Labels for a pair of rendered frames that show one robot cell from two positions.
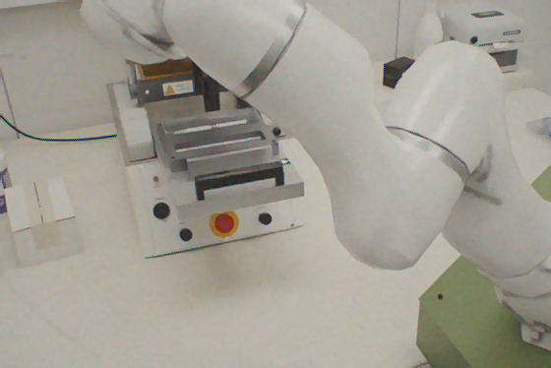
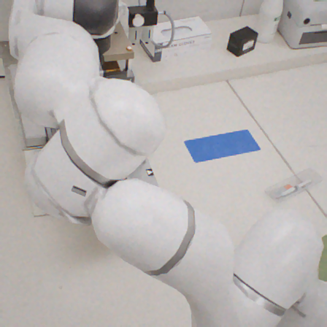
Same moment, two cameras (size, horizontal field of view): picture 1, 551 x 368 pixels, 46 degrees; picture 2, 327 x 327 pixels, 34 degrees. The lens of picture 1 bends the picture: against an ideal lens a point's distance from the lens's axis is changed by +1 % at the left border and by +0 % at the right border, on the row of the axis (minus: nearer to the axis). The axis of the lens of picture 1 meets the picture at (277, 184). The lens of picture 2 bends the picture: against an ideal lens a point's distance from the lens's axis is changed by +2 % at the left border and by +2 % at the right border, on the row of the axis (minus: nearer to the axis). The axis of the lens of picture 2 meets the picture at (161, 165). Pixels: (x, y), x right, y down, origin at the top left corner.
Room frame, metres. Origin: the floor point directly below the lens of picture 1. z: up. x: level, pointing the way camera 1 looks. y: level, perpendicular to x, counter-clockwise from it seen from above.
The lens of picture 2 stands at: (0.19, 0.08, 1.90)
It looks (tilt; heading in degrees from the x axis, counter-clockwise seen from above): 47 degrees down; 352
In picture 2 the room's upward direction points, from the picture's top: 9 degrees clockwise
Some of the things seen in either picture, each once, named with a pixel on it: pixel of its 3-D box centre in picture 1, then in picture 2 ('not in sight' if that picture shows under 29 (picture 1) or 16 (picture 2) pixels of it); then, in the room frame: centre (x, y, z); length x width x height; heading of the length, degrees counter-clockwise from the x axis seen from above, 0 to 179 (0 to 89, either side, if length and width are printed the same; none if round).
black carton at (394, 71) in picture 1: (399, 73); (242, 41); (1.83, -0.38, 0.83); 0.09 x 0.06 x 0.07; 129
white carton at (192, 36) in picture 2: not in sight; (176, 38); (1.82, -0.13, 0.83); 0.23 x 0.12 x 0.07; 113
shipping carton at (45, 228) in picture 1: (42, 219); not in sight; (1.15, 0.49, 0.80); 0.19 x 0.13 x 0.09; 20
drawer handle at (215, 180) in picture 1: (239, 180); not in sight; (0.94, 0.06, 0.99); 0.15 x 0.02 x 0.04; 106
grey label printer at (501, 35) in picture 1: (475, 37); (309, 11); (1.97, -0.63, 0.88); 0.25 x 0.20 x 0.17; 14
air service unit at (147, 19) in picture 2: not in sight; (141, 22); (1.56, 0.01, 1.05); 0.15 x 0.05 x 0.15; 106
